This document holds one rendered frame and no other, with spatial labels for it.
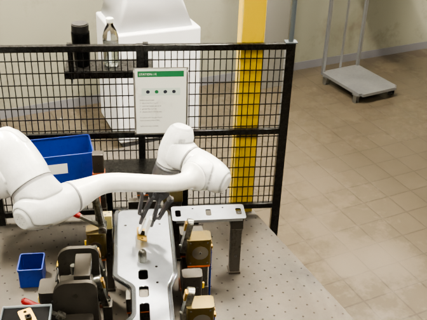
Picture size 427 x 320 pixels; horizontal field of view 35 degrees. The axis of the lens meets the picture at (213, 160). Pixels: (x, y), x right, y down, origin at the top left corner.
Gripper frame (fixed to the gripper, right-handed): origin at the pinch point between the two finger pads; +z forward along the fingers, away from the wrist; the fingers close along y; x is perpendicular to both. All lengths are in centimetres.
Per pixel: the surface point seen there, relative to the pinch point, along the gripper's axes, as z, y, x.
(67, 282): -1, -26, -46
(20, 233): 49, -40, 51
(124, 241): 8.3, -5.2, -0.9
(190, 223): -9.4, 13.3, -7.9
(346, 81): 1, 206, 346
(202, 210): -3.2, 23.3, 16.7
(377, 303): 52, 154, 71
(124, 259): 9.1, -5.1, -11.2
